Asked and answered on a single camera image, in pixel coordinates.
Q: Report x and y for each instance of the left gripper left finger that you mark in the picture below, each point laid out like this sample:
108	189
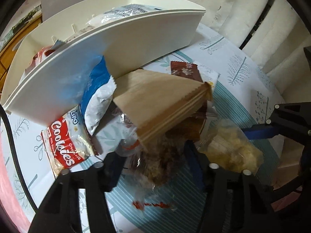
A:
100	178

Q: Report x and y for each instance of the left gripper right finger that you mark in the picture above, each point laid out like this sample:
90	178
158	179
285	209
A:
211	179

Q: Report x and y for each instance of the clear brown cake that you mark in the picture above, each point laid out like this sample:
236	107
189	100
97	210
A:
158	163

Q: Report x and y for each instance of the clear bag yellow crumbs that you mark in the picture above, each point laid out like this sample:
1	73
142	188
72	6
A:
227	146

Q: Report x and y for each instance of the light blue mask packet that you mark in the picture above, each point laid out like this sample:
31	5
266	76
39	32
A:
120	13

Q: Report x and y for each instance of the leaf patterned tablecloth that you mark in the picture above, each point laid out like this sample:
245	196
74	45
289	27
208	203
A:
243	93

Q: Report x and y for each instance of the red Coolies cookie packet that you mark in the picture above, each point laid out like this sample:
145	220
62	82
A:
67	141

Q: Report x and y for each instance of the blue and white snack packet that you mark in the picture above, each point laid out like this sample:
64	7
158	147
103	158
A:
97	96

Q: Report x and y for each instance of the brown paper bag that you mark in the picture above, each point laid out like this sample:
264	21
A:
156	102

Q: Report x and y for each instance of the pink blanket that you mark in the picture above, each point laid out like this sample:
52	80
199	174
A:
12	195

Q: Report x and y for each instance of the white plastic organizer bin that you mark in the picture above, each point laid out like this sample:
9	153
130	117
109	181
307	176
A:
56	85

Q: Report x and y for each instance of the dark red snack packet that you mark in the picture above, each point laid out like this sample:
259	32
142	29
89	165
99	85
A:
186	70

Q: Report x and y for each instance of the white red snack bag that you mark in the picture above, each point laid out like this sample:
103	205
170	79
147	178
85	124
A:
42	55

